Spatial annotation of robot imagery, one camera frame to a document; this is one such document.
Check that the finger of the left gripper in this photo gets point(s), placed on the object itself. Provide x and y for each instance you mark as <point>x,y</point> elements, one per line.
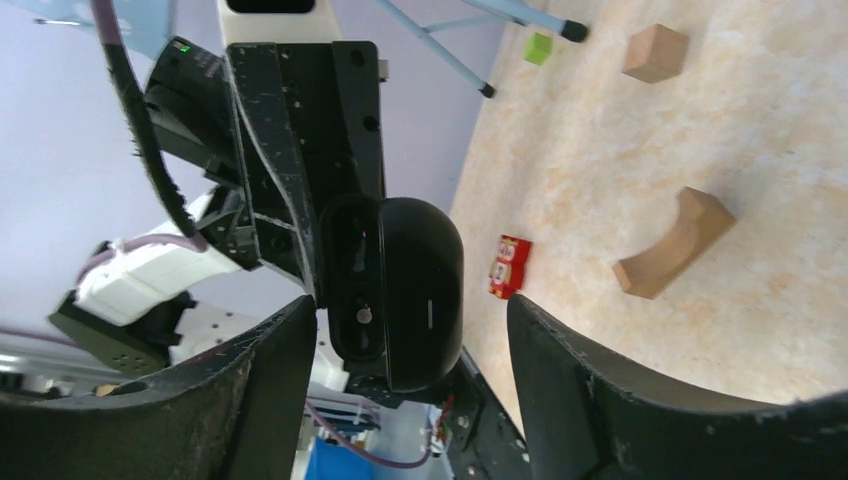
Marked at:
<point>333,96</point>

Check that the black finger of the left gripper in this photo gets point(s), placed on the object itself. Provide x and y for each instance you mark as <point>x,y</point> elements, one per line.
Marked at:
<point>259,95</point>

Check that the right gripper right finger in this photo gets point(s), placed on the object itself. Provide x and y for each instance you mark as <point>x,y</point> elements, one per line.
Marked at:
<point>589,412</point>

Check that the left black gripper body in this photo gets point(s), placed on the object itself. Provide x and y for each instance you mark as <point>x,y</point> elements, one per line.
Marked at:
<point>188,100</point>

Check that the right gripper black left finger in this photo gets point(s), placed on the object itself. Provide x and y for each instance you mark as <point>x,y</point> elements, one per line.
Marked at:
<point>232,412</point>

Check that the black oval charging case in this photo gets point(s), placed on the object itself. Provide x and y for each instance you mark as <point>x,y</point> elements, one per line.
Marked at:
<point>393,276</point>

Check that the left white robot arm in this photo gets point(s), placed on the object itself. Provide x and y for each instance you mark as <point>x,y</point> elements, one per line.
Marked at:
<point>129,278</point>

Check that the red owl number block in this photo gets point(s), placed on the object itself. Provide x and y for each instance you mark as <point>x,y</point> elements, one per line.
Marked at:
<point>508,271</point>

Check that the small green cube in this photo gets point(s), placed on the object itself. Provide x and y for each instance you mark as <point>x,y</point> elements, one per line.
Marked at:
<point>538,48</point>

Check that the wooden arch block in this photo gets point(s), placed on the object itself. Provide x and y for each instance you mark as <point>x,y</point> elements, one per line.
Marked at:
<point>701,221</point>

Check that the small wooden cube near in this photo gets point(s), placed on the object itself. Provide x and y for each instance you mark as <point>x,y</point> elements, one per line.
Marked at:
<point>655,54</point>

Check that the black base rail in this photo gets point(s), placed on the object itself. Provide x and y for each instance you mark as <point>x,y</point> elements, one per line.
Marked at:
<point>482,442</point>

